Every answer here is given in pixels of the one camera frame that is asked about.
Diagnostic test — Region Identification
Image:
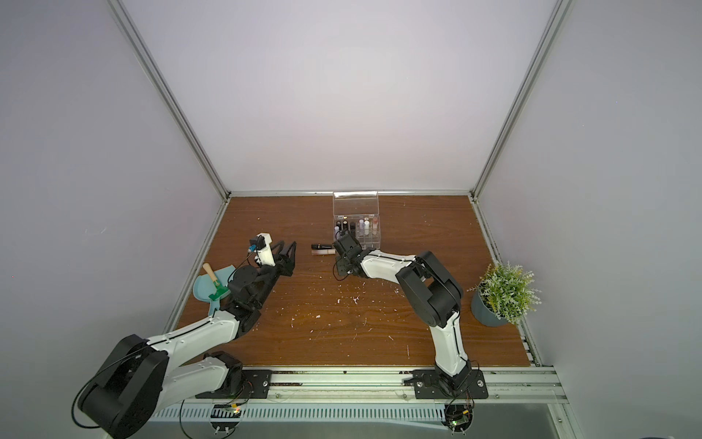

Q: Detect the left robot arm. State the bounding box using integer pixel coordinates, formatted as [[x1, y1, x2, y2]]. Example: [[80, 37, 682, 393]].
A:
[[71, 233, 297, 438]]

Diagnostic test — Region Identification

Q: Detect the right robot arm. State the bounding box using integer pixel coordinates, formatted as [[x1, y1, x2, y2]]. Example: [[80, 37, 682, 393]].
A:
[[333, 233, 472, 391]]

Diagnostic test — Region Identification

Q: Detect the clear acrylic lipstick organizer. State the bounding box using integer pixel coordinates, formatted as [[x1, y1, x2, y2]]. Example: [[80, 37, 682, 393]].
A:
[[332, 191, 382, 249]]

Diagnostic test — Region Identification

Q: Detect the green potted plant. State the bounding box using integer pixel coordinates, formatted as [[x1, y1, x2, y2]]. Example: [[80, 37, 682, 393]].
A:
[[471, 263, 541, 327]]

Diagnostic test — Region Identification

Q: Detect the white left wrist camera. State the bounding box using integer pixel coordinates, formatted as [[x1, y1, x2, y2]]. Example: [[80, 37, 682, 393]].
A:
[[249, 232, 275, 266]]

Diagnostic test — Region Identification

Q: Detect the green rake wooden handle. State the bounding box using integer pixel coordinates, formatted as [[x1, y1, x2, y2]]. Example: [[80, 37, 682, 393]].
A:
[[203, 263, 230, 302]]

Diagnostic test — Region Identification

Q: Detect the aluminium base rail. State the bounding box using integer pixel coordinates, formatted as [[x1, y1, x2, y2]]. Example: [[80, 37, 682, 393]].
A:
[[152, 367, 568, 429]]

